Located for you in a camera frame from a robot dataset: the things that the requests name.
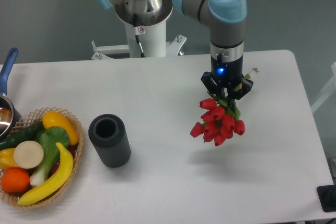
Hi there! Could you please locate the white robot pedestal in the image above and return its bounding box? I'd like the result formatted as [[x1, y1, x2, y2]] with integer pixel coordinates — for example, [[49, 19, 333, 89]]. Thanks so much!
[[91, 0, 187, 60]]

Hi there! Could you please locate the orange fruit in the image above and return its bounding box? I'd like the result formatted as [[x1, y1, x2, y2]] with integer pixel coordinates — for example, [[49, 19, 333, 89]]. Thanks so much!
[[1, 168, 30, 193]]

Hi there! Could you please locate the woven wicker basket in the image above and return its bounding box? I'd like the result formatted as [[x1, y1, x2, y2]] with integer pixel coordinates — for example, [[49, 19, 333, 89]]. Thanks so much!
[[1, 107, 84, 209]]

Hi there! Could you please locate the green bok choy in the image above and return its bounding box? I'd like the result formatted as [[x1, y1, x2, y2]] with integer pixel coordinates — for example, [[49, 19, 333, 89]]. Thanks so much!
[[30, 126, 69, 187]]

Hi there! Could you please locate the blue handled saucepan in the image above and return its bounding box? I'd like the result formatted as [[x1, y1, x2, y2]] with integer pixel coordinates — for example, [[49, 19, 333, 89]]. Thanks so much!
[[1, 48, 21, 141]]

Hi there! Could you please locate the red fruit in basket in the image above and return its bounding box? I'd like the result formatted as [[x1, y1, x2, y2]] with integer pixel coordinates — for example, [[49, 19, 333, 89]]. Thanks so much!
[[50, 145, 77, 176]]

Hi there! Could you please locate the black device at edge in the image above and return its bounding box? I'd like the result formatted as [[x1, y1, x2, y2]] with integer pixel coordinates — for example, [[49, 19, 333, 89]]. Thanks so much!
[[317, 185, 335, 212]]

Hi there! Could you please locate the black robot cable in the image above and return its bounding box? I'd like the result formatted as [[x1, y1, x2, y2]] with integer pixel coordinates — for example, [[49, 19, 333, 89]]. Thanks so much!
[[132, 14, 146, 58]]

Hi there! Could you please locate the dark grey ribbed vase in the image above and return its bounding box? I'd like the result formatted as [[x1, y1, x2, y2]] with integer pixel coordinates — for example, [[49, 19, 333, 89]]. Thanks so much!
[[88, 114, 131, 168]]

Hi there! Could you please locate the white frame at right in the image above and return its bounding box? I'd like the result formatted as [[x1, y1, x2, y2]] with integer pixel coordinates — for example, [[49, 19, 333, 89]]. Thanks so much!
[[311, 62, 335, 113]]

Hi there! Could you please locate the red tulip bouquet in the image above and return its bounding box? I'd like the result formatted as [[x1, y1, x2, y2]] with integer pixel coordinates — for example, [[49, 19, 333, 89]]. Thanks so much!
[[190, 67, 260, 147]]

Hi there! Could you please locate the beige round slice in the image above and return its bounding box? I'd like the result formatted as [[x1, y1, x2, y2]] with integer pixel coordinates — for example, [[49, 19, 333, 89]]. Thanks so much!
[[13, 141, 44, 169]]

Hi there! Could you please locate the green cucumber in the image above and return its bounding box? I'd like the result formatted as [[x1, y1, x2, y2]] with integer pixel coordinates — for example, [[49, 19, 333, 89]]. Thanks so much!
[[1, 121, 45, 151]]

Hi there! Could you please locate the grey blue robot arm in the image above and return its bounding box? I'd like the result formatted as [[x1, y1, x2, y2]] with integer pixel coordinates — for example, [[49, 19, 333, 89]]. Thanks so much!
[[95, 0, 253, 101]]

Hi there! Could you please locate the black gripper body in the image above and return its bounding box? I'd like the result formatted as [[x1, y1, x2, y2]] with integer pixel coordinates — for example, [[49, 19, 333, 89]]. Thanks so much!
[[201, 54, 254, 100]]

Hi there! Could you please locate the yellow bell pepper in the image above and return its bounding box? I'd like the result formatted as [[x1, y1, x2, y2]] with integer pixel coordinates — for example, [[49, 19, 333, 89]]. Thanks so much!
[[0, 148, 19, 170]]

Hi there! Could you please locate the yellow banana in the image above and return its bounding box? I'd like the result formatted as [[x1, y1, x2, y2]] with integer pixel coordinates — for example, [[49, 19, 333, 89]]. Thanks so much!
[[17, 142, 74, 206]]

